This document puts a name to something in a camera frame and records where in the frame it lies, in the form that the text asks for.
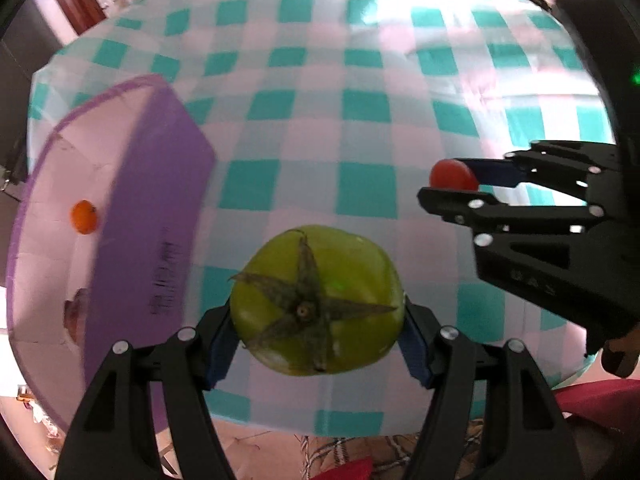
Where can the plaid cloth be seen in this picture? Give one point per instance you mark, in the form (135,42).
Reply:
(350,455)

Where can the small red cherry tomato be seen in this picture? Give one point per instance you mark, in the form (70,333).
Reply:
(451,175)

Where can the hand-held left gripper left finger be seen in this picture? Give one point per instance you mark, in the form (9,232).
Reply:
(220,355)

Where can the teal white checkered tablecloth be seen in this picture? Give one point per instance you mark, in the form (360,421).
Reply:
(350,125)

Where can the red clothing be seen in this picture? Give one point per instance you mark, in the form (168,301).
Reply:
(595,402)

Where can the orange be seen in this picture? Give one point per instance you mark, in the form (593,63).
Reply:
(84,216)

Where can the dark red apple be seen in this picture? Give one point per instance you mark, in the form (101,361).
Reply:
(76,312)

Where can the person's right hand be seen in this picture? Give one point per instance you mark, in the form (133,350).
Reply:
(621,357)

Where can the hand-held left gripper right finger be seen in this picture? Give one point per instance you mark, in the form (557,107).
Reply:
(415,355)

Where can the purple cardboard box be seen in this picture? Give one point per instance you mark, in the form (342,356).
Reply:
(160,220)

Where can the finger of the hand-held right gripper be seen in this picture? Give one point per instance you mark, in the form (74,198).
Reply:
(450,203)
(492,172)

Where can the green tomato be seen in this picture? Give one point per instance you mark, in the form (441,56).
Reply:
(320,300)

